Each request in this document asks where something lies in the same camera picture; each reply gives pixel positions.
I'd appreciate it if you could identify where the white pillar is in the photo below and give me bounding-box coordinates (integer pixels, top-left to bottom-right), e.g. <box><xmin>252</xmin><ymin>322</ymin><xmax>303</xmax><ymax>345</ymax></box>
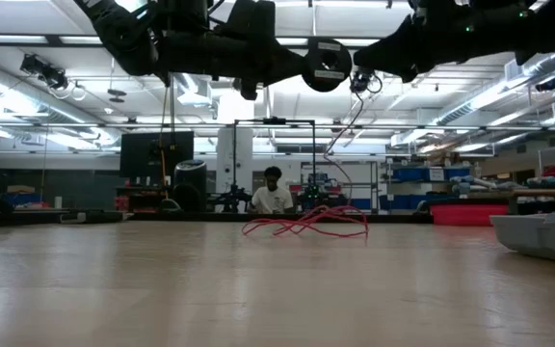
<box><xmin>215</xmin><ymin>91</ymin><xmax>255</xmax><ymax>214</ymax></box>

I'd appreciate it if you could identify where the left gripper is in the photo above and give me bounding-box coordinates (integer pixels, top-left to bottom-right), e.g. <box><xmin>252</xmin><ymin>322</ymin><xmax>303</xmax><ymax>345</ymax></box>
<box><xmin>154</xmin><ymin>0</ymin><xmax>308</xmax><ymax>102</ymax></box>

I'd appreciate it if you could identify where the black overhead frame bar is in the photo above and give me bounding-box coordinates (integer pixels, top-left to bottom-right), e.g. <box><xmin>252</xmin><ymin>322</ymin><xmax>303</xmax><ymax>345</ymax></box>
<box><xmin>0</xmin><ymin>33</ymin><xmax>555</xmax><ymax>53</ymax></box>

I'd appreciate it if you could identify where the red plastic bin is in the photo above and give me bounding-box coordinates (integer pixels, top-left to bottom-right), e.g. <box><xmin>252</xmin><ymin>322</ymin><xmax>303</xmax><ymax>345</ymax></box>
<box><xmin>430</xmin><ymin>203</ymin><xmax>509</xmax><ymax>227</ymax></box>

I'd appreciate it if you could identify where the black rig camera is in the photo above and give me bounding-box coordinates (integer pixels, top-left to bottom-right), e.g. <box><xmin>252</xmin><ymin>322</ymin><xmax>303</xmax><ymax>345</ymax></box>
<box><xmin>349</xmin><ymin>67</ymin><xmax>383</xmax><ymax>95</ymax></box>
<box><xmin>19</xmin><ymin>53</ymin><xmax>70</xmax><ymax>92</ymax></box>

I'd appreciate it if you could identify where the thin red wire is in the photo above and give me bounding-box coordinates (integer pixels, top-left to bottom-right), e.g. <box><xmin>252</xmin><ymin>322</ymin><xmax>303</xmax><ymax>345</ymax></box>
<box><xmin>241</xmin><ymin>90</ymin><xmax>370</xmax><ymax>240</ymax></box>

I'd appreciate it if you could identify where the black room station frame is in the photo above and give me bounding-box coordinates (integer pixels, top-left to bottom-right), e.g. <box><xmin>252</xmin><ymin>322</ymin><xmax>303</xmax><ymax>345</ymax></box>
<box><xmin>231</xmin><ymin>117</ymin><xmax>317</xmax><ymax>213</ymax></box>

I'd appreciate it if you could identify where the person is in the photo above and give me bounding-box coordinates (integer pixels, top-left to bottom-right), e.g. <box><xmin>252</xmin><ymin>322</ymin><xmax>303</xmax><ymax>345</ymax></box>
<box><xmin>248</xmin><ymin>166</ymin><xmax>296</xmax><ymax>216</ymax></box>

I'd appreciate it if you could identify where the grey tool kit case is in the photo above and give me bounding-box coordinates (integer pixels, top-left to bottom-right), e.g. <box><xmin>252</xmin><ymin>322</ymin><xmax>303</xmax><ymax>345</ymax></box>
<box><xmin>489</xmin><ymin>210</ymin><xmax>555</xmax><ymax>267</ymax></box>

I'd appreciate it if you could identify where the black wire spool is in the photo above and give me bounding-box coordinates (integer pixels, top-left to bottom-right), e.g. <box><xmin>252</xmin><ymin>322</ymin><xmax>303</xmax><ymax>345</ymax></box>
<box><xmin>302</xmin><ymin>37</ymin><xmax>354</xmax><ymax>93</ymax></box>

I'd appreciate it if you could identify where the wooden room table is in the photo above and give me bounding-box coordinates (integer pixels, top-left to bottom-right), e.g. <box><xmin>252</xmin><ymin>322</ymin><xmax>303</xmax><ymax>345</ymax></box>
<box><xmin>469</xmin><ymin>187</ymin><xmax>555</xmax><ymax>216</ymax></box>

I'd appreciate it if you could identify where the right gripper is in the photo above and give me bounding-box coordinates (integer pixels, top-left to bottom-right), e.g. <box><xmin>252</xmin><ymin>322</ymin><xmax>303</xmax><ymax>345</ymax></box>
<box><xmin>353</xmin><ymin>0</ymin><xmax>460</xmax><ymax>84</ymax></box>

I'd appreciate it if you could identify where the black monitor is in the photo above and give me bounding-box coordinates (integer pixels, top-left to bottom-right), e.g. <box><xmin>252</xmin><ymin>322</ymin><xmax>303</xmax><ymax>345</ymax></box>
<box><xmin>119</xmin><ymin>130</ymin><xmax>196</xmax><ymax>179</ymax></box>

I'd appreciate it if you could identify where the silver ceiling duct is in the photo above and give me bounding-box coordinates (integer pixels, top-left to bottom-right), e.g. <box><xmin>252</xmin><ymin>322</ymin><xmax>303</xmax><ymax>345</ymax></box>
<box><xmin>434</xmin><ymin>50</ymin><xmax>555</xmax><ymax>127</ymax></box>
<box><xmin>171</xmin><ymin>71</ymin><xmax>200</xmax><ymax>93</ymax></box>

